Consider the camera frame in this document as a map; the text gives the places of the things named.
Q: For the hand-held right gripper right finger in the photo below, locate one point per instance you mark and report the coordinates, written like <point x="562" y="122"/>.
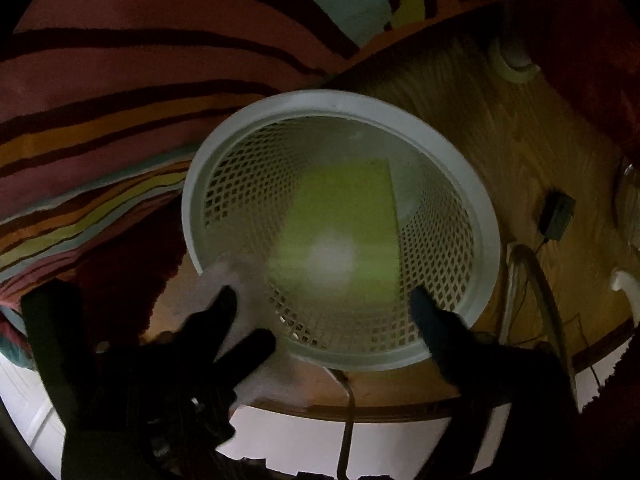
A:
<point x="425" y="312"/>

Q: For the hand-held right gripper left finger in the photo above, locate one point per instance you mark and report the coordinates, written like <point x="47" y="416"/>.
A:
<point x="223" y="307"/>

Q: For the white mesh wastebasket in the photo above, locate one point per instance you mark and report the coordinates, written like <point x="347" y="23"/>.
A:
<point x="350" y="102"/>

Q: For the black power adapter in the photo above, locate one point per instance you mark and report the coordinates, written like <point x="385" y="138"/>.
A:
<point x="555" y="215"/>

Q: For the dark bar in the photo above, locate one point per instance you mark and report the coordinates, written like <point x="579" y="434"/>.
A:
<point x="50" y="340"/>

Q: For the red shaggy rug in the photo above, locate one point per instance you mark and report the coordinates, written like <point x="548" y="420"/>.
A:
<point x="612" y="380"/>
<point x="585" y="45"/>

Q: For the white curved furniture foot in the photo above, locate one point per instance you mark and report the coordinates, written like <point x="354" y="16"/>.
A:
<point x="625" y="285"/>

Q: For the striped colourful blanket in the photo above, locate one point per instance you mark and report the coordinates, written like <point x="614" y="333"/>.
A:
<point x="125" y="85"/>

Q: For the white round furniture foot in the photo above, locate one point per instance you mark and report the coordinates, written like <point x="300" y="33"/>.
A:
<point x="512" y="62"/>

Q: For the curved metal frame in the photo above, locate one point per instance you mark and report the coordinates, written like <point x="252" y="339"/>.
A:
<point x="547" y="300"/>

